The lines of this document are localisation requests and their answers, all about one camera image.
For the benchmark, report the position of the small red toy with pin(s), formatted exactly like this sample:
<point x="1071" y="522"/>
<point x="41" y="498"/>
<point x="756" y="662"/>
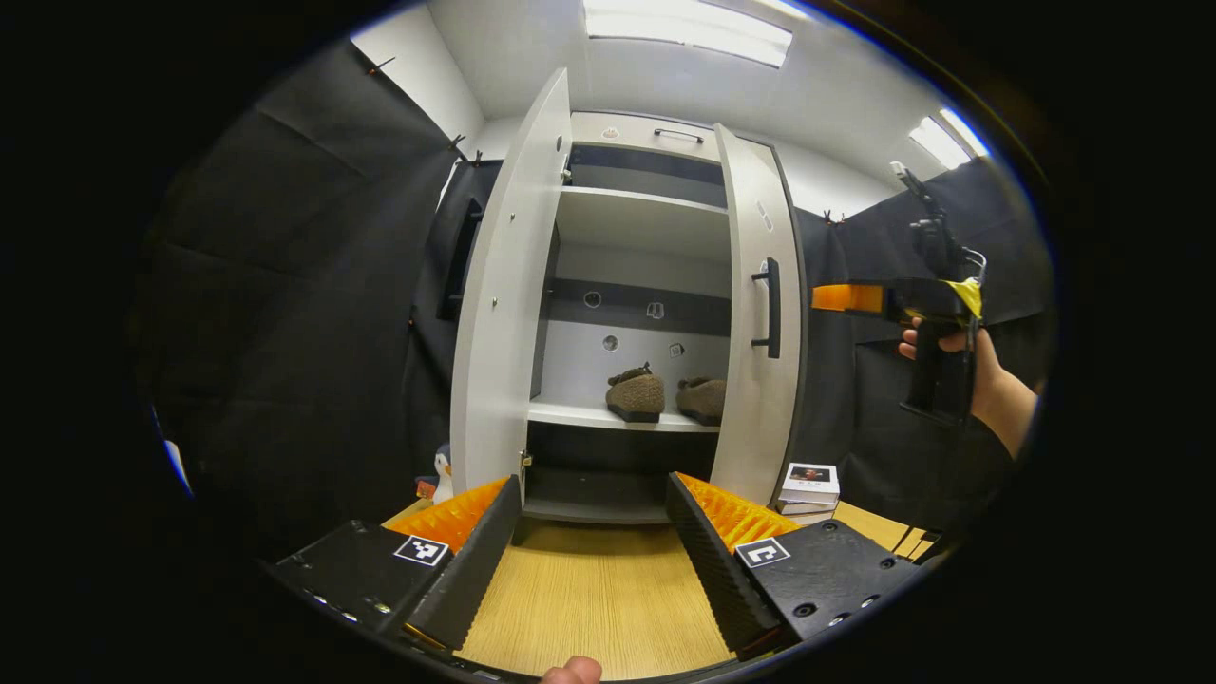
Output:
<point x="426" y="487"/>

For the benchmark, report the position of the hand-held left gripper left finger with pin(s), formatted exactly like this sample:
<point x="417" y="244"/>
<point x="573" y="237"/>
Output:
<point x="480" y="560"/>

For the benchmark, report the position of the large ceiling light panel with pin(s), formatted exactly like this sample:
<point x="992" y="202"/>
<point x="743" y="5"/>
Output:
<point x="684" y="30"/>

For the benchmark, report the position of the white book photo cover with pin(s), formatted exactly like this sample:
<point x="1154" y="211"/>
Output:
<point x="810" y="483"/>

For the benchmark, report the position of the white cabinet drawer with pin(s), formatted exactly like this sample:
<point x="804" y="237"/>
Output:
<point x="646" y="133"/>

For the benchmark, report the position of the penguin plush toy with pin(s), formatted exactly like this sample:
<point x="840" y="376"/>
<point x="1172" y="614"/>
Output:
<point x="444" y="475"/>

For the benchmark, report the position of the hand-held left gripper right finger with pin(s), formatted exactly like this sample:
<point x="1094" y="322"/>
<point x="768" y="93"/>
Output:
<point x="712" y="560"/>

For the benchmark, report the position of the brown fuzzy shoe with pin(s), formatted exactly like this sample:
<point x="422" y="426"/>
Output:
<point x="705" y="399"/>
<point x="635" y="394"/>

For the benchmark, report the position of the white cabinet door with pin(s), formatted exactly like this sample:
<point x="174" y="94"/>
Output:
<point x="750" y="408"/>
<point x="503" y="313"/>

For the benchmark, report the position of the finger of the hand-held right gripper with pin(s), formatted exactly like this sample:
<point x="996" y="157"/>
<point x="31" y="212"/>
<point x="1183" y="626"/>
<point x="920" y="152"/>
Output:
<point x="845" y="297"/>

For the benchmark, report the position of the white book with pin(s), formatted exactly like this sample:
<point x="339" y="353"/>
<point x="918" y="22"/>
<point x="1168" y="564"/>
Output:
<point x="803" y="508"/>

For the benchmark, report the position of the white shoe cabinet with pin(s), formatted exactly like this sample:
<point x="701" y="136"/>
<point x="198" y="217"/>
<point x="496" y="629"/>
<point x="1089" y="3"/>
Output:
<point x="636" y="223"/>

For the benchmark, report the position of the small ceiling light panel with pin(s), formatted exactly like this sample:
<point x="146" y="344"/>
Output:
<point x="967" y="133"/>
<point x="936" y="144"/>

